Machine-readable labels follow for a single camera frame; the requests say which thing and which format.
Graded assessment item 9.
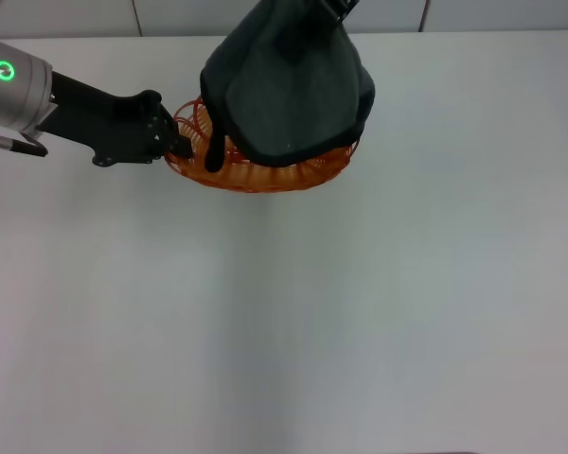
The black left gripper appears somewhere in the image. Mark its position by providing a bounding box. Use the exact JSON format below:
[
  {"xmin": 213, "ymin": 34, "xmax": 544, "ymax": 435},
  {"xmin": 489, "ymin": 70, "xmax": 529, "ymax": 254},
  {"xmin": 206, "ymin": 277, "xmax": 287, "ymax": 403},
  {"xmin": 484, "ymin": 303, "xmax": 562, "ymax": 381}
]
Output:
[{"xmin": 34, "ymin": 70, "xmax": 194, "ymax": 168}]

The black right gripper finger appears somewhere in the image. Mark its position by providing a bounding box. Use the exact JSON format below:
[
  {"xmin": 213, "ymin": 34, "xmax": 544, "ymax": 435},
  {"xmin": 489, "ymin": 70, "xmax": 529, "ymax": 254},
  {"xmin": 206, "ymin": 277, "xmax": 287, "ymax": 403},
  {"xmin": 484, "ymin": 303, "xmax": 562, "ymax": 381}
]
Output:
[{"xmin": 321, "ymin": 0, "xmax": 362, "ymax": 23}]

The orange plastic woven basket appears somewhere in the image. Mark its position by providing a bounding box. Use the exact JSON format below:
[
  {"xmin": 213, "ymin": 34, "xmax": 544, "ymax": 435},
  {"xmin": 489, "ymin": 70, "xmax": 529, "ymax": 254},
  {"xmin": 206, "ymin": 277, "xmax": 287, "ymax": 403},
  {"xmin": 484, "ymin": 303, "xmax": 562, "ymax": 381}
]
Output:
[{"xmin": 163, "ymin": 94, "xmax": 362, "ymax": 195}]

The dark grey towel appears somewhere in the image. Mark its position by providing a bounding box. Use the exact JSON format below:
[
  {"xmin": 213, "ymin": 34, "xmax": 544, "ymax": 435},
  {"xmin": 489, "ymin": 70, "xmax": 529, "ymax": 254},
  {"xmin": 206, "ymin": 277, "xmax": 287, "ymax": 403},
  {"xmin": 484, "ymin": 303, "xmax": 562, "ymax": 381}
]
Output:
[{"xmin": 199, "ymin": 0, "xmax": 377, "ymax": 174}]

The black cable with silver plug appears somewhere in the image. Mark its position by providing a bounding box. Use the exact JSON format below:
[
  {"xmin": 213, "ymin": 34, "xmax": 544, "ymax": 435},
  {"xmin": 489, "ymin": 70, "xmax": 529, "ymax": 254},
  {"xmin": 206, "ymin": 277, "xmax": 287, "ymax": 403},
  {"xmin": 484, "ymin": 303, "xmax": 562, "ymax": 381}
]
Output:
[{"xmin": 0, "ymin": 107, "xmax": 49, "ymax": 158}]

